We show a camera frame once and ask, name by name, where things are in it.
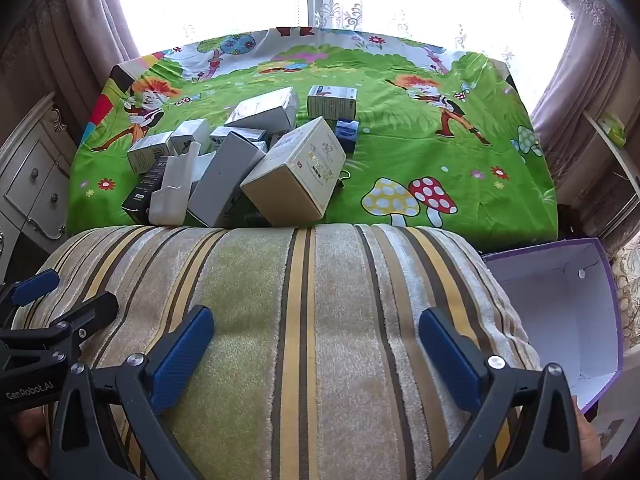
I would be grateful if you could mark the white lace curtain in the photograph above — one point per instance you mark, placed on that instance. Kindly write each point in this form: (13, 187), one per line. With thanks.
(400, 5)
(627, 285)

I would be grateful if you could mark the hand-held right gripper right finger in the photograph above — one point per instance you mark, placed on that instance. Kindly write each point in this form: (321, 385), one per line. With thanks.
(450, 360)

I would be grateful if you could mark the green cartoon printed bed sheet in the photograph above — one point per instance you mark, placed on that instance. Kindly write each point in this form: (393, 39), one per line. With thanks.
(425, 160)

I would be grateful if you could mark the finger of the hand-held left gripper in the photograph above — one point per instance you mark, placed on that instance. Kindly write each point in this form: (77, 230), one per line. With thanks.
(85, 312)
(32, 285)

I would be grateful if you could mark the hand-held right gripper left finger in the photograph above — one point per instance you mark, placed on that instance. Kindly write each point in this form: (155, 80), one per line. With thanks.
(182, 355)

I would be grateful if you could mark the pile of small packaging cartons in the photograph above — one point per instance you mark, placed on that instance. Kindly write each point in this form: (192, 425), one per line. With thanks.
(292, 175)

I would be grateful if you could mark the brown patterned curtain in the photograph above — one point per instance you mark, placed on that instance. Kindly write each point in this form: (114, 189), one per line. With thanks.
(60, 25)
(590, 60)

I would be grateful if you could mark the white plastic holder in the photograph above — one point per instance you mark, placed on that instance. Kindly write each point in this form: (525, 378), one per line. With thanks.
(172, 185)

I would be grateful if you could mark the green tissue pack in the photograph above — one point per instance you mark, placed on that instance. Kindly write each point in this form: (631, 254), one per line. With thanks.
(614, 129)

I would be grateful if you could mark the white carved dresser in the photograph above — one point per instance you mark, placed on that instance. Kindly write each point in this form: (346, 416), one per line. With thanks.
(30, 180)

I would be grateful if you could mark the purple cardboard storage box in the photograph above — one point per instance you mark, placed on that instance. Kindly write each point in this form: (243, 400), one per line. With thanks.
(555, 320)

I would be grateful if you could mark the white side table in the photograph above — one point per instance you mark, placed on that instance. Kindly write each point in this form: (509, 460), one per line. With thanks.
(607, 155)

